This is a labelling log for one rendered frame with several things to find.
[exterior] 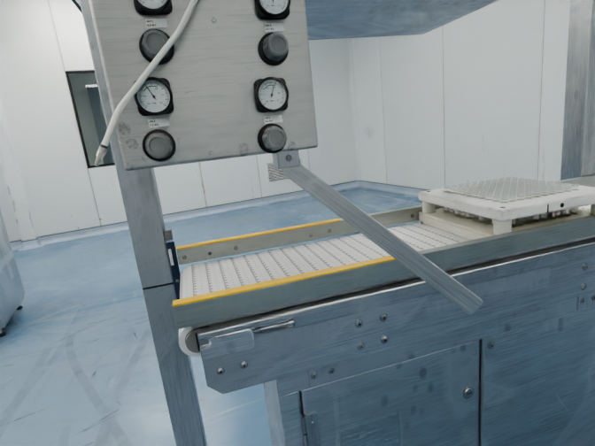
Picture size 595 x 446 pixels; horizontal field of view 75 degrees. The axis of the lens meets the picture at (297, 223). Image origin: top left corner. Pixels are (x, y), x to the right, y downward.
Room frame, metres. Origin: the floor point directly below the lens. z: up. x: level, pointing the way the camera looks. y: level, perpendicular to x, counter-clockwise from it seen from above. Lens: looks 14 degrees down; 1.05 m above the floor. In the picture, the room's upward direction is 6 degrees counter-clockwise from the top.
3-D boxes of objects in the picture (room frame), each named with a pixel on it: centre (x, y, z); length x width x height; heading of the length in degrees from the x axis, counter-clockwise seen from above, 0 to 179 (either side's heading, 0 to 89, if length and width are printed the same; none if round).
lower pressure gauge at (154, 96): (0.42, 0.13, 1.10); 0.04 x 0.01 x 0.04; 105
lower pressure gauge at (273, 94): (0.45, 0.01, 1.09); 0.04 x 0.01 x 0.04; 105
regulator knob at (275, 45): (0.45, 0.00, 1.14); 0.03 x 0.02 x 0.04; 105
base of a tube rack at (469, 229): (0.75, -0.42, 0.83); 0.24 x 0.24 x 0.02; 14
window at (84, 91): (5.22, 1.92, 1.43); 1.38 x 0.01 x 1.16; 113
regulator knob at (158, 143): (0.41, 0.13, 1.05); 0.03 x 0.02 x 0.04; 105
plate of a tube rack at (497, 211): (0.75, -0.42, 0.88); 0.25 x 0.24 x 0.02; 14
